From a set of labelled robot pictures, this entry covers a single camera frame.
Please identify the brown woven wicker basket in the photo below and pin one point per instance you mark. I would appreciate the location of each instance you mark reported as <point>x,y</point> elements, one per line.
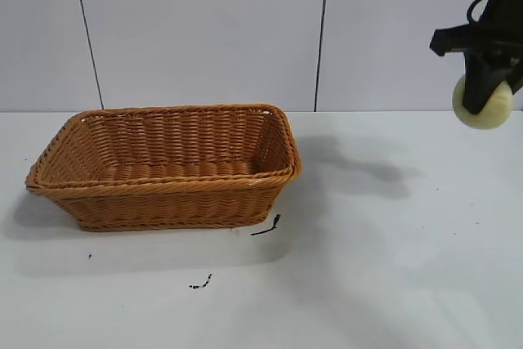
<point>171,198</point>

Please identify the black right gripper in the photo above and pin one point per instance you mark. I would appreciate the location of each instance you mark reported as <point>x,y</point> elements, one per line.
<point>496,38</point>

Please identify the pale yellow egg yolk pastry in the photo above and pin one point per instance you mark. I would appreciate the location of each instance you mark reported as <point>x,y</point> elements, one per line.
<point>496,114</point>

